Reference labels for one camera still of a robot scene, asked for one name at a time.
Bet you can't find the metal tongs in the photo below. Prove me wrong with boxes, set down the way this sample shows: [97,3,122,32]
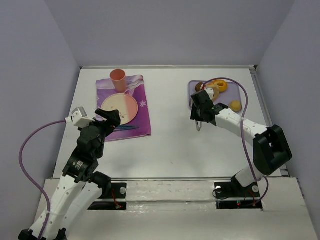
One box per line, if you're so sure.
[195,121,202,132]

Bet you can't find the pale bagel bread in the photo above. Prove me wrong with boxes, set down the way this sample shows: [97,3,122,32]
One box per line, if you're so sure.
[212,88,220,102]

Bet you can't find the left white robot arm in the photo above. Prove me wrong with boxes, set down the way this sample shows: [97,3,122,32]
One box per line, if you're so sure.
[18,107,121,240]

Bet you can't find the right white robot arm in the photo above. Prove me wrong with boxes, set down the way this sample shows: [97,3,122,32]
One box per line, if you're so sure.
[190,90,292,193]

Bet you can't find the dark blue fork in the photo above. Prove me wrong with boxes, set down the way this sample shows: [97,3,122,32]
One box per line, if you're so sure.
[114,125,139,132]

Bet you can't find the pink cream plate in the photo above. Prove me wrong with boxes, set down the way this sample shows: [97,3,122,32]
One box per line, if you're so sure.
[101,93,139,125]

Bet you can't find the brown chocolate bun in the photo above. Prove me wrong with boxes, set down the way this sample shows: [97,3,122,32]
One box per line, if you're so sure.
[195,82,206,92]

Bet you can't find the purple placemat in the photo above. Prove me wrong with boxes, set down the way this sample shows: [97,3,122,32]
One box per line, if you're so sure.
[96,75,152,142]

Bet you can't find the small yellow muffin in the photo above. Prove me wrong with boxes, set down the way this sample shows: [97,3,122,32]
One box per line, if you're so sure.
[228,100,242,113]

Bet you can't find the glazed yellow donut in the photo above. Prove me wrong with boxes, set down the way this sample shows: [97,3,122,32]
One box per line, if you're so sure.
[206,79,228,93]

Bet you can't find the lavender tray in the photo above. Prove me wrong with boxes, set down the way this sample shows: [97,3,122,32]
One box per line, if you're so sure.
[188,80,244,109]

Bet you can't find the pink cup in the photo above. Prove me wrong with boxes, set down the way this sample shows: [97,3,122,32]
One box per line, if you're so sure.
[109,69,127,93]

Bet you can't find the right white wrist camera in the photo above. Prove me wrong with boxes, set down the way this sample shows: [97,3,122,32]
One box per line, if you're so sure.
[204,87,218,102]

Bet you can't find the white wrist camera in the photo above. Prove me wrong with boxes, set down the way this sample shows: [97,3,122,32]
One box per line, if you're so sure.
[204,87,218,102]
[71,107,94,128]

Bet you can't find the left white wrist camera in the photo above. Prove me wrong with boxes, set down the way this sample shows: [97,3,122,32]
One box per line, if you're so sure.
[71,107,94,128]

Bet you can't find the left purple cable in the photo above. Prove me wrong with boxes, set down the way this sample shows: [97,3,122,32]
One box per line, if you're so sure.
[19,118,73,240]

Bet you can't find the purple cable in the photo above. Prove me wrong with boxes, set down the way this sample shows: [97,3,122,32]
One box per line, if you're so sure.
[19,118,73,240]
[203,77,270,208]

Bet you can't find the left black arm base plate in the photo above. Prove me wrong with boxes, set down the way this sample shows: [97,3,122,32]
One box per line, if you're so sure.
[88,182,127,211]

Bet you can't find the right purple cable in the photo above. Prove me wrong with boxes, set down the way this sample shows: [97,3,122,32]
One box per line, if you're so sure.
[203,77,270,208]

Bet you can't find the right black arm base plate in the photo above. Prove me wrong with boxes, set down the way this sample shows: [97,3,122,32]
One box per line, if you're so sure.
[212,181,263,210]

